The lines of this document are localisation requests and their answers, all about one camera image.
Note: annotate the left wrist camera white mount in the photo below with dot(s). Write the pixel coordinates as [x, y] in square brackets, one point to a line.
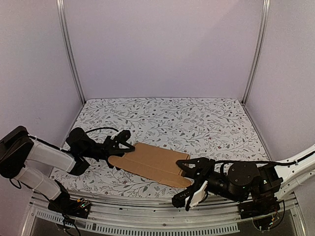
[121, 136]

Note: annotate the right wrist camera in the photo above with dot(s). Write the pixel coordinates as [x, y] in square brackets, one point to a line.
[199, 195]

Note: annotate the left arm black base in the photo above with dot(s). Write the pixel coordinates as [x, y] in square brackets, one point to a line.
[65, 205]

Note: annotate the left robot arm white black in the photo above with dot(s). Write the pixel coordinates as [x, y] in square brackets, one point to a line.
[19, 147]

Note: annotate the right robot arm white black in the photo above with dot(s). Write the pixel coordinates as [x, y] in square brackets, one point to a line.
[258, 186]

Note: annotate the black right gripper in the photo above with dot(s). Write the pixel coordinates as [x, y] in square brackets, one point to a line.
[203, 174]

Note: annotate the aluminium front rail frame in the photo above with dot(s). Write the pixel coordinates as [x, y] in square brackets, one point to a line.
[123, 216]

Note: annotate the left aluminium corner post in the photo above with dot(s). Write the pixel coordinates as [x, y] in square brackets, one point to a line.
[69, 50]

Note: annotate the right aluminium corner post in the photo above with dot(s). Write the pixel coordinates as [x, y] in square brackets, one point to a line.
[259, 45]

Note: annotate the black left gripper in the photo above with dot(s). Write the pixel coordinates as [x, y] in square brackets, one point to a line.
[110, 148]

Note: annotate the brown cardboard box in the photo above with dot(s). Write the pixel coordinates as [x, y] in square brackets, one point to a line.
[154, 163]

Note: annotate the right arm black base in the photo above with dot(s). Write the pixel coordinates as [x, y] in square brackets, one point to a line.
[264, 212]

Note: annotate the aluminium corner post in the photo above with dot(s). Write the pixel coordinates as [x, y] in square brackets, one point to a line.
[69, 50]
[259, 45]

